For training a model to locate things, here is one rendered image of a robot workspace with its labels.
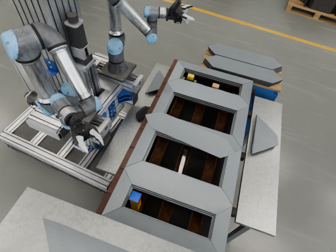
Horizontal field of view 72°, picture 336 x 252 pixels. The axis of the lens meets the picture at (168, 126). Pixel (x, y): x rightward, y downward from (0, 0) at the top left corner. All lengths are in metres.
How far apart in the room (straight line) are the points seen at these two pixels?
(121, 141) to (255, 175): 1.06
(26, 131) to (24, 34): 1.70
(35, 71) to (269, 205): 1.63
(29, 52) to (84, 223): 0.85
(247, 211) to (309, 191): 1.35
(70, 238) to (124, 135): 0.94
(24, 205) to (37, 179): 1.29
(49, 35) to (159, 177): 1.01
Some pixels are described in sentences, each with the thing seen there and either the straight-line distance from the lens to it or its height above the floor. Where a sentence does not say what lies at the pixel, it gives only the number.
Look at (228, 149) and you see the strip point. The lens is 1.78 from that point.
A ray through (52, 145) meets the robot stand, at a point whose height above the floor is 0.21.
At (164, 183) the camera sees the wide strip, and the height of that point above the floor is 0.85.
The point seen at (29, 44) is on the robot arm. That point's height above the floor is 1.64.
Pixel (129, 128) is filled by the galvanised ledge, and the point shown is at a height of 0.68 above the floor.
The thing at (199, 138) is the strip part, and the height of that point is 0.85.
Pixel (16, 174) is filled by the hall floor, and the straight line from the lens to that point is 2.84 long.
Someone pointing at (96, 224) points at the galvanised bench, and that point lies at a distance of 1.31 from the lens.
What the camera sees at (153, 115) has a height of 0.85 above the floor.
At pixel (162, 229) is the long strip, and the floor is 0.85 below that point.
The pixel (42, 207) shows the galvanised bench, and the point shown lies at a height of 1.05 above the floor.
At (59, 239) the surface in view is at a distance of 1.31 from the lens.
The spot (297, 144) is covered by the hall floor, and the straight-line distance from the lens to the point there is 3.25.
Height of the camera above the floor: 2.30
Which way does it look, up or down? 54 degrees down
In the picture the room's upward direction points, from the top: 8 degrees clockwise
